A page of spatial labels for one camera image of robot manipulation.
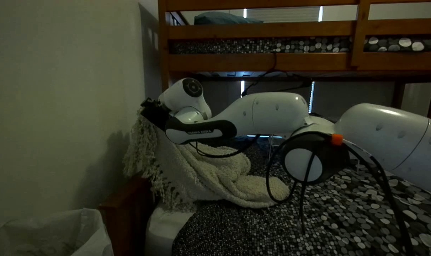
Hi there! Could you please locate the teal pillow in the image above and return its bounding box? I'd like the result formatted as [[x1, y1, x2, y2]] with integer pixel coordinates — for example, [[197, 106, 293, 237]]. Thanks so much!
[[192, 12, 264, 28]]

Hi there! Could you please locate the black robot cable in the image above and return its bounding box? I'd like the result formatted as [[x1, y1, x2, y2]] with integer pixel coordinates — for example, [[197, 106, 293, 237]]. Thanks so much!
[[264, 127, 415, 256]]

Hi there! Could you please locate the white mattress sheet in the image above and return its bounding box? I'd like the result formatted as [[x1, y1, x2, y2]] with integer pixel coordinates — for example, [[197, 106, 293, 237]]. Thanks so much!
[[143, 205, 196, 256]]

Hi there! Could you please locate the grey window blind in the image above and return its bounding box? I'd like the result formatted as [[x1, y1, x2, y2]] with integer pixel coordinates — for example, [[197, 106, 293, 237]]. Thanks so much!
[[197, 79, 401, 120]]

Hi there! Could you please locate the wooden bunk bed frame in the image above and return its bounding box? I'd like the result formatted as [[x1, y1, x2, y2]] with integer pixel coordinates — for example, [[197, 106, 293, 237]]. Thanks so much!
[[98, 0, 431, 256]]

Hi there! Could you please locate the white fleece blanket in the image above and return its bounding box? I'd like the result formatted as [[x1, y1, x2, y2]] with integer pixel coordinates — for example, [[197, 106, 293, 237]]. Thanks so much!
[[122, 112, 291, 214]]

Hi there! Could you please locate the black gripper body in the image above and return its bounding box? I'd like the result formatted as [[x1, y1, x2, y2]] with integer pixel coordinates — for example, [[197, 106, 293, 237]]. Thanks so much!
[[139, 97, 175, 134]]

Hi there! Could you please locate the black hanging wire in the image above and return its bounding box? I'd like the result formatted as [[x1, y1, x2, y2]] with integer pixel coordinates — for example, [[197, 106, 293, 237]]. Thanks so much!
[[240, 52, 283, 97]]

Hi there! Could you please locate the black white dotted bedspread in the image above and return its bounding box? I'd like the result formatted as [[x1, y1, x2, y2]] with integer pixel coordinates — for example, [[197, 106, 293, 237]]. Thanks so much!
[[170, 141, 431, 256]]

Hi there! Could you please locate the dotted bunk bedding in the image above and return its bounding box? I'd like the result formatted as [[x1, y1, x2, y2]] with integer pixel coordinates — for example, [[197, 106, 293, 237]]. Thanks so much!
[[169, 35, 431, 56]]

